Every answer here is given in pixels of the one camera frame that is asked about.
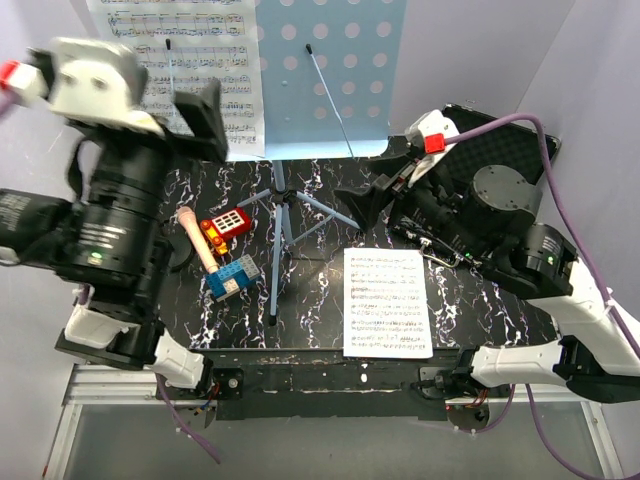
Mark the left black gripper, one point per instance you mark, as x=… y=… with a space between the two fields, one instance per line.
x=203 y=113

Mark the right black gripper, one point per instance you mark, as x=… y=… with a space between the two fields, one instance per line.
x=366 y=205

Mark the pink toy microphone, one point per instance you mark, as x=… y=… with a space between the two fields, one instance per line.
x=187 y=219

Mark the blue music stand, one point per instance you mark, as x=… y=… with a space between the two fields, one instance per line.
x=327 y=83

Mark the sheet music page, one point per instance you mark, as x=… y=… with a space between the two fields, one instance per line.
x=184 y=45
x=386 y=313

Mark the black poker chip case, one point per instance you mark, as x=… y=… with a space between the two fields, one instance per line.
x=512 y=145

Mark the black microphone stand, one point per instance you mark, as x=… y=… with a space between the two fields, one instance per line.
x=181 y=252

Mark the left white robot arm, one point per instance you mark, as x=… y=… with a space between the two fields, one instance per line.
x=114 y=322

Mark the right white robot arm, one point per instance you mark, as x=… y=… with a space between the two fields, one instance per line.
x=594 y=354

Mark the blue grey brick toy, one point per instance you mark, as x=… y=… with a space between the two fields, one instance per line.
x=232 y=278

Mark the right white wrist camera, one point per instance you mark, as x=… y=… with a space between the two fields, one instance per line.
x=429 y=136

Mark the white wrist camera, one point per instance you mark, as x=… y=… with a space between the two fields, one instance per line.
x=429 y=136
x=89 y=81

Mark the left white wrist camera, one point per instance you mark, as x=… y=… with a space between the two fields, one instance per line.
x=89 y=81

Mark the left aluminium rail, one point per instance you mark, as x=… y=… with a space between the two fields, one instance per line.
x=101 y=385

